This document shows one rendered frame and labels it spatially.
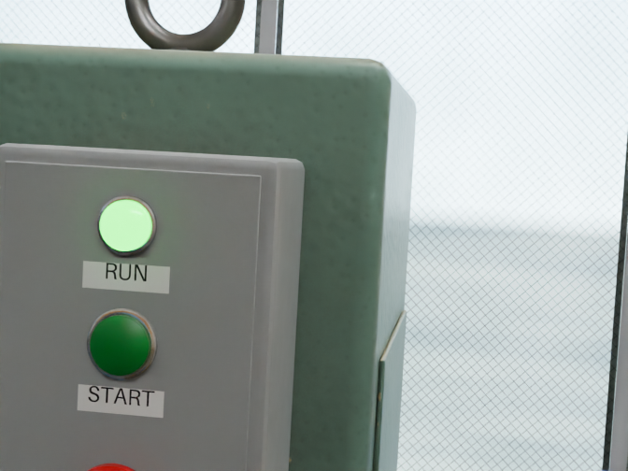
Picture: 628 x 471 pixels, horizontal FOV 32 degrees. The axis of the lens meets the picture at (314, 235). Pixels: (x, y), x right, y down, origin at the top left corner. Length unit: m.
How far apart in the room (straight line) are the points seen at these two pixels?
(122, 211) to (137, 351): 0.05
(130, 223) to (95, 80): 0.09
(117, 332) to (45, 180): 0.06
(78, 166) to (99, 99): 0.07
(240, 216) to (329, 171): 0.07
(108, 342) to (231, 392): 0.04
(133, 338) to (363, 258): 0.10
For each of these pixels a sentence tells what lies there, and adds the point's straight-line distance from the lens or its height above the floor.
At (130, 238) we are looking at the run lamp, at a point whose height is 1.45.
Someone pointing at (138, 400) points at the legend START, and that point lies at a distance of 0.38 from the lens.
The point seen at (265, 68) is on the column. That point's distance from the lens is 0.43.
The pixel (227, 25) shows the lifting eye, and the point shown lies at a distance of 0.54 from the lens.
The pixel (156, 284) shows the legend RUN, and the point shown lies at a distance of 0.37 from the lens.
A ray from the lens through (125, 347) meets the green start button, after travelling 0.37.
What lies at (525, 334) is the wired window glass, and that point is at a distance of 1.87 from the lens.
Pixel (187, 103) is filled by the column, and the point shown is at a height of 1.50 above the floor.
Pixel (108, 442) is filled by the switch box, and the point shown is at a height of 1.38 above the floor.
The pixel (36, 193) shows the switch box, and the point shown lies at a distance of 0.39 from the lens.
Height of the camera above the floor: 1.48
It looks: 4 degrees down
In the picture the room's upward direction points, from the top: 3 degrees clockwise
